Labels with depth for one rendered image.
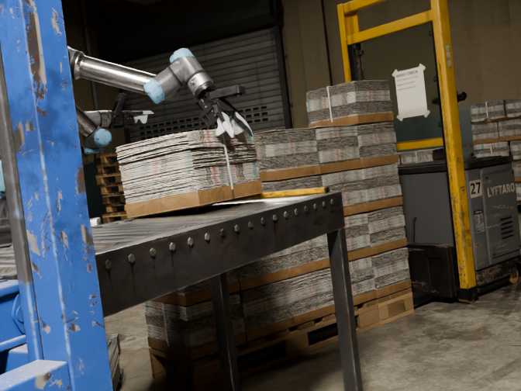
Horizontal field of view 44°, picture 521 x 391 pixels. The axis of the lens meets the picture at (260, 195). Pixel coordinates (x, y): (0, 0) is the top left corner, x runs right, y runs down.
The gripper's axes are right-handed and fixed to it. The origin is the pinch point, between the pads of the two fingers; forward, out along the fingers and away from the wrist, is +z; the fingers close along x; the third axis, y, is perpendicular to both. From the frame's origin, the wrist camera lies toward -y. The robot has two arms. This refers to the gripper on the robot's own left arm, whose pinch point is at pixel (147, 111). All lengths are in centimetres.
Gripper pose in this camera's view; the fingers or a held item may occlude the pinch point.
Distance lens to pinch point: 321.9
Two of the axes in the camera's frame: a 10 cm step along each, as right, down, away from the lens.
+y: 0.4, 9.9, 1.6
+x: 5.6, 1.1, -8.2
